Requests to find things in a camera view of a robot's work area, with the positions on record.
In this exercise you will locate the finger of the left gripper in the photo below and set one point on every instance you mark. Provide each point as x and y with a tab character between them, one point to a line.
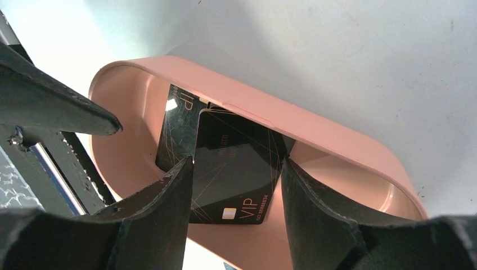
32	98

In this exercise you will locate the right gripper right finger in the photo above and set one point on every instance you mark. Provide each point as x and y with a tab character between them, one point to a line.
327	230

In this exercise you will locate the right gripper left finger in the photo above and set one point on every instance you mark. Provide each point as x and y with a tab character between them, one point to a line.
146	230

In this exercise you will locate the pink oval tray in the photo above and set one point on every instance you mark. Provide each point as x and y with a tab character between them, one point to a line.
136	91

